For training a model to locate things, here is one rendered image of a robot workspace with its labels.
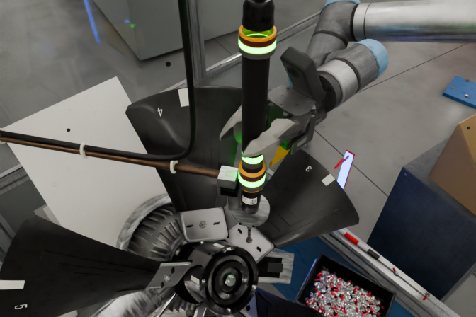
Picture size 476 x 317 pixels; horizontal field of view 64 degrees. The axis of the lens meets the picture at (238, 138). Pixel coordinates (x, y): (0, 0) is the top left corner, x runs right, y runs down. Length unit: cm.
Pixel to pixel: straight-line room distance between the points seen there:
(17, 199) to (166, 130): 76
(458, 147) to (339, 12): 52
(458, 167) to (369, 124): 177
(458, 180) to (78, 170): 97
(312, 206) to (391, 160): 188
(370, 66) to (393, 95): 254
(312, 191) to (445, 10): 44
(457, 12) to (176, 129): 52
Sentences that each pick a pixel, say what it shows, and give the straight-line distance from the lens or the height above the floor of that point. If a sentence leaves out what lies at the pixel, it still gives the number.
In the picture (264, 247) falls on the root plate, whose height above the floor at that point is 118.
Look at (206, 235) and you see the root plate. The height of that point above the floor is 123.
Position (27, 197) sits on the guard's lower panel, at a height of 89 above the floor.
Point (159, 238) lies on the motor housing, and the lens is 82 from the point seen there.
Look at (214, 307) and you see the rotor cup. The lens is 71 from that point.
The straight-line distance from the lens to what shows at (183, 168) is 65.
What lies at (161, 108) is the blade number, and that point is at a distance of 72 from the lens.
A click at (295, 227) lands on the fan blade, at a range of 82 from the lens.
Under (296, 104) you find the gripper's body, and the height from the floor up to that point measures 151.
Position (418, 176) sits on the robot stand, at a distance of 125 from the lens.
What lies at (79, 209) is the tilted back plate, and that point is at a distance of 89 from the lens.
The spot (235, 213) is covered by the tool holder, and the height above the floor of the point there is 130.
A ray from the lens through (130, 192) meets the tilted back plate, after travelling 91.
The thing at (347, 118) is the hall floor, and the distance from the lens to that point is 291.
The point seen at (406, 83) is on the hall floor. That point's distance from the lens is 341.
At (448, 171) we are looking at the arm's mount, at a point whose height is 107.
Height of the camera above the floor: 188
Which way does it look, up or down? 45 degrees down
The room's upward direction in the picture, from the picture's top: straight up
